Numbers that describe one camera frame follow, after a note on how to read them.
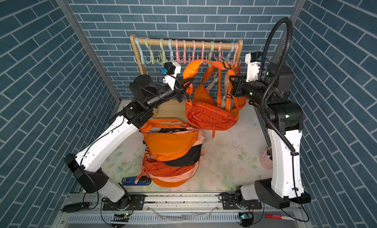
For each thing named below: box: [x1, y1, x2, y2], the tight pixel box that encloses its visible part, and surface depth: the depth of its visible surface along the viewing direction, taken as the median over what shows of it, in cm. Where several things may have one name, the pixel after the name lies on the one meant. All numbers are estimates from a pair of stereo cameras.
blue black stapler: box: [121, 175, 152, 186], surface depth 80 cm
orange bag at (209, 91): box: [182, 59, 240, 111], surface depth 80 cm
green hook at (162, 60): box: [156, 38, 168, 65], surface depth 77 cm
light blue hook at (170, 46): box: [167, 38, 175, 62], surface depth 70 cm
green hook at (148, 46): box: [144, 37, 162, 65], surface depth 75 cm
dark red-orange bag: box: [142, 154, 198, 180], surface depth 74 cm
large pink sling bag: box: [147, 164, 200, 183], surface depth 75 cm
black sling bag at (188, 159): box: [159, 127, 203, 167], surface depth 76 cm
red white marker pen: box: [265, 213, 291, 221], surface depth 71 cm
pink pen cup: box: [259, 147, 273, 171], surface depth 84 cm
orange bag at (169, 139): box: [139, 118, 200, 162], surface depth 81 cm
